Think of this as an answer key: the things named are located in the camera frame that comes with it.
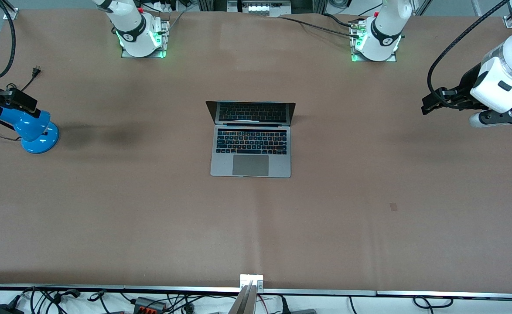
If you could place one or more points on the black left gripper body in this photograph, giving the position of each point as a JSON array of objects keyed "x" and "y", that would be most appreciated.
[{"x": 466, "y": 86}]

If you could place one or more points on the grey metal laptop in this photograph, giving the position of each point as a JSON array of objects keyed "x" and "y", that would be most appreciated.
[{"x": 250, "y": 165}]

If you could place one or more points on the blue desk lamp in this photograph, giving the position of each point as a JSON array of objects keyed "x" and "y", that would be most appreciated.
[{"x": 38, "y": 139}]

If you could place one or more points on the aluminium corner profile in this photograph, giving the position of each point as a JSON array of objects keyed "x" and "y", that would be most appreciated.
[
  {"x": 11, "y": 14},
  {"x": 509, "y": 22}
]

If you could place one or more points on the white power strip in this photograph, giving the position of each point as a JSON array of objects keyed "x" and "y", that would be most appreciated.
[{"x": 258, "y": 8}]

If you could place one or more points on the black power adapter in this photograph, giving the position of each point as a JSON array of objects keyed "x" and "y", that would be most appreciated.
[{"x": 5, "y": 309}]

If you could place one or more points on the black orange connector box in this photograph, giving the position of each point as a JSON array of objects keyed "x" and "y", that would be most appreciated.
[{"x": 149, "y": 304}]

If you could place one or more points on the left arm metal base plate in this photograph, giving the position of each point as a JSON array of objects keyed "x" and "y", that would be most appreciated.
[{"x": 391, "y": 60}]

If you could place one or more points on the silver bracket plate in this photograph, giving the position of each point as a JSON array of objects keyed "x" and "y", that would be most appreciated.
[{"x": 251, "y": 278}]

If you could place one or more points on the aluminium camera mount profile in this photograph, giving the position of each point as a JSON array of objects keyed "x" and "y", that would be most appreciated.
[{"x": 244, "y": 303}]

